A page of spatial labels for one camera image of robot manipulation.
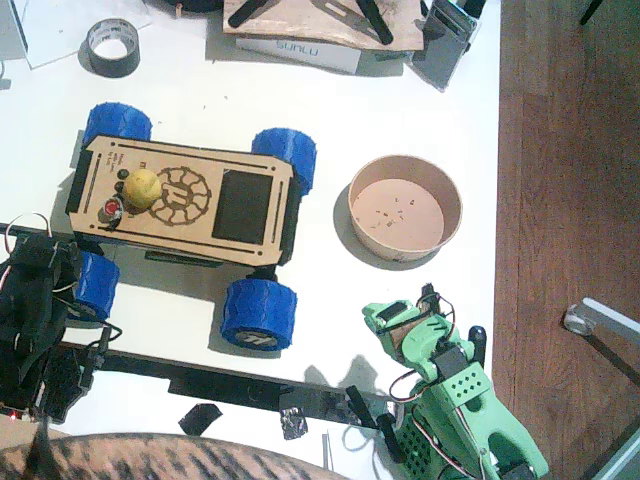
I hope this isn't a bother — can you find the wooden rover with blue wheels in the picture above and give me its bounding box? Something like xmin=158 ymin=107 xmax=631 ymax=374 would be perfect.
xmin=64 ymin=101 xmax=319 ymax=351

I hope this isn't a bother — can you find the white SUNLU box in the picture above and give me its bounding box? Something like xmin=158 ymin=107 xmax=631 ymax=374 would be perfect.
xmin=234 ymin=35 xmax=362 ymax=76

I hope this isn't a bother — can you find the grey duct tape roll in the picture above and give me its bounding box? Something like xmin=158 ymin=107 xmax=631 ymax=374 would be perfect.
xmin=84 ymin=17 xmax=143 ymax=79

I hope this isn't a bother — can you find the black table clamp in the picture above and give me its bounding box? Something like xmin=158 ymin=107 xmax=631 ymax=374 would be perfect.
xmin=344 ymin=384 xmax=407 ymax=464

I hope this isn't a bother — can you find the grey transparent device case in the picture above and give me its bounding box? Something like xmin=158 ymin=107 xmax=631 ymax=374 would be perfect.
xmin=410 ymin=0 xmax=482 ymax=94

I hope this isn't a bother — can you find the thin wooden board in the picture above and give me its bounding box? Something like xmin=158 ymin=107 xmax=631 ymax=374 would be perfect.
xmin=222 ymin=0 xmax=425 ymax=53

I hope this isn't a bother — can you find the black clamp knob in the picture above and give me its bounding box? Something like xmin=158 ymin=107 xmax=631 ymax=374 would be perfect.
xmin=467 ymin=324 xmax=489 ymax=366

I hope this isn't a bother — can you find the grey chair leg with caster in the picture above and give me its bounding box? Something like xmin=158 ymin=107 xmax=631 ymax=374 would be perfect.
xmin=563 ymin=297 xmax=640 ymax=381

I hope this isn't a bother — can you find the black cable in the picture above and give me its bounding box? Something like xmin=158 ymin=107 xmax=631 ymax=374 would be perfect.
xmin=82 ymin=322 xmax=124 ymax=389

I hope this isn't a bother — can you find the crumpled foil tape piece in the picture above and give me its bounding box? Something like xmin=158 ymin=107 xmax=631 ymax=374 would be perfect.
xmin=279 ymin=407 xmax=309 ymax=441

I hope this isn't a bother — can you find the black tripod leg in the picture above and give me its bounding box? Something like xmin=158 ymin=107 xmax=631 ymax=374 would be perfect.
xmin=355 ymin=0 xmax=396 ymax=46
xmin=228 ymin=0 xmax=274 ymax=29

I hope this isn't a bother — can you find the black metal bar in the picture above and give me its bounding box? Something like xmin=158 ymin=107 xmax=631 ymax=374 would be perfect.
xmin=59 ymin=344 xmax=401 ymax=426

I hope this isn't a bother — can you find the black tape piece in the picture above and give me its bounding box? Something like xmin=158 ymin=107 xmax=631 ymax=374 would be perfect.
xmin=178 ymin=402 xmax=224 ymax=436

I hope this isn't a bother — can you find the striped brown fabric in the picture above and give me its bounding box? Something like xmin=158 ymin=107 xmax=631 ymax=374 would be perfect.
xmin=0 ymin=432 xmax=351 ymax=480

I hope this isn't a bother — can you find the brown paper bowl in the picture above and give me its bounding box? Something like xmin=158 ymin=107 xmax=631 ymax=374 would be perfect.
xmin=347 ymin=155 xmax=464 ymax=262

